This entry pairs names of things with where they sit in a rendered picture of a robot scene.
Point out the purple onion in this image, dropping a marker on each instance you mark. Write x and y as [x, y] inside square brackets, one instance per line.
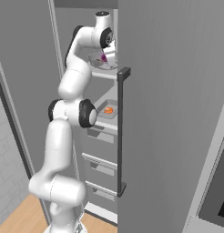
[102, 56]

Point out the grey fridge body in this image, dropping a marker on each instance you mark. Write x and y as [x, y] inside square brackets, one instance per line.
[86, 12]

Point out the grey meat container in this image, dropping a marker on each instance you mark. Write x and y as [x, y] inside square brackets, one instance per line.
[102, 106]

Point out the grey fridge door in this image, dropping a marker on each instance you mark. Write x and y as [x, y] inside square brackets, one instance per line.
[171, 115]

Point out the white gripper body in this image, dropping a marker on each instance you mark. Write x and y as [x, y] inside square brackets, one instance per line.
[111, 53]

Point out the clear vegetable container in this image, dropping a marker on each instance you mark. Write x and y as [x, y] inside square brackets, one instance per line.
[94, 57]

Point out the grey oven with black window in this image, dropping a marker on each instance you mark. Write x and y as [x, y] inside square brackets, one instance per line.
[214, 185]

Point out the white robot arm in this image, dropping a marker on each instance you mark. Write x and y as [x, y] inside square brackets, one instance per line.
[60, 142]

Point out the brown mushroom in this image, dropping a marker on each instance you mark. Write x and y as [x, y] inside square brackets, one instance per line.
[98, 62]

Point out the grey freezer door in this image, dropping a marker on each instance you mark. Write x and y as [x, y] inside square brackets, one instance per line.
[25, 66]

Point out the grey fridge drawer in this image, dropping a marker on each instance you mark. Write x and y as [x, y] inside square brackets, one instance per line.
[103, 135]
[100, 165]
[101, 190]

